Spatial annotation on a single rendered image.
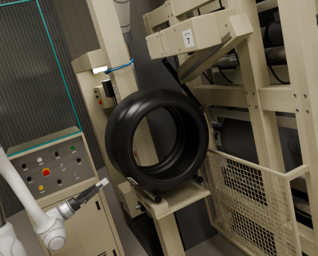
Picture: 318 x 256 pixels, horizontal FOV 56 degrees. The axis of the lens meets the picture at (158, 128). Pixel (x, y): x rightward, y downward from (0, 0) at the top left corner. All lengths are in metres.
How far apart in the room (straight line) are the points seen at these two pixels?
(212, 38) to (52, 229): 1.16
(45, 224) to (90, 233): 0.99
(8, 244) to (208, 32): 1.35
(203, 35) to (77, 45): 4.11
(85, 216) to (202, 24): 1.64
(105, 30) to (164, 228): 1.41
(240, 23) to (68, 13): 4.29
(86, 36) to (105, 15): 3.60
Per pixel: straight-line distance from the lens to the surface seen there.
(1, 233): 1.80
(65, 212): 1.70
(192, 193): 1.91
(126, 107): 1.62
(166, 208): 1.78
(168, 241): 2.34
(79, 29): 5.51
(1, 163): 1.59
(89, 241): 2.54
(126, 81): 1.95
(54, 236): 1.54
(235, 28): 1.44
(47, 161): 2.33
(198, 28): 1.46
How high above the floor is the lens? 1.68
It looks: 14 degrees down
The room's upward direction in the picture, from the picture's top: 15 degrees counter-clockwise
